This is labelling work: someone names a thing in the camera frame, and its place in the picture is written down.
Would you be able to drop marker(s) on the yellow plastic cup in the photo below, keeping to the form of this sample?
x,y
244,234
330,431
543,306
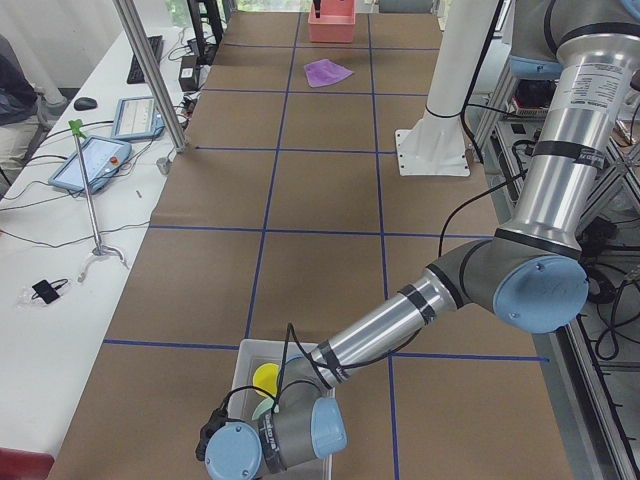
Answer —
x,y
265,379

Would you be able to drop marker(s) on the purple microfiber cloth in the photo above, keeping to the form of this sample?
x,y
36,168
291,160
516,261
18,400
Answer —
x,y
324,72

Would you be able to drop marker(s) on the green plastic bowl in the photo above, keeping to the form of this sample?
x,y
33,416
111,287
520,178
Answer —
x,y
267,404

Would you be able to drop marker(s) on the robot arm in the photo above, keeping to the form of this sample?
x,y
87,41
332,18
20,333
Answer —
x,y
528,274

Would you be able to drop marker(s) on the black power adapter box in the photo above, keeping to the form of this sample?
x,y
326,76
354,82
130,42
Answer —
x,y
189,74

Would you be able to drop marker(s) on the pink plastic tray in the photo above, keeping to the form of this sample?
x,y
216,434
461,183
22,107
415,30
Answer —
x,y
332,21

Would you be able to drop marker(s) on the upper teach pendant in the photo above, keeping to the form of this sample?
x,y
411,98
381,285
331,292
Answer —
x,y
137,118

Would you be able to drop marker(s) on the teach pendant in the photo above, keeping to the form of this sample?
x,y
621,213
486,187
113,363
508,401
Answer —
x,y
102,159
137,118

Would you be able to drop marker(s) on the lower teach pendant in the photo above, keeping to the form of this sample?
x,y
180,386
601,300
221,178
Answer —
x,y
102,159

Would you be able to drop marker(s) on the green grabber tool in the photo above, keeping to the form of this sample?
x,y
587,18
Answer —
x,y
101,250

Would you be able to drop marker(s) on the black computer mouse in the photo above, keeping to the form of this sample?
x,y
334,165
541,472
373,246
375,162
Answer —
x,y
85,104

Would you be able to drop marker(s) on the small black device on bench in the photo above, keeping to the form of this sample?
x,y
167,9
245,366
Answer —
x,y
45,291

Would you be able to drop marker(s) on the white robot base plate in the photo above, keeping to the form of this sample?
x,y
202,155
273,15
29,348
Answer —
x,y
428,152

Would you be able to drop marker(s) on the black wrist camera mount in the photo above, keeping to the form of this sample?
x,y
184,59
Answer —
x,y
217,420

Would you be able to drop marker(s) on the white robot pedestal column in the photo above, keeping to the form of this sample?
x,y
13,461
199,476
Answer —
x,y
468,26

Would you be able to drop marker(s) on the aluminium frame post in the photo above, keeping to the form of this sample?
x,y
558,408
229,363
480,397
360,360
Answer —
x,y
134,30

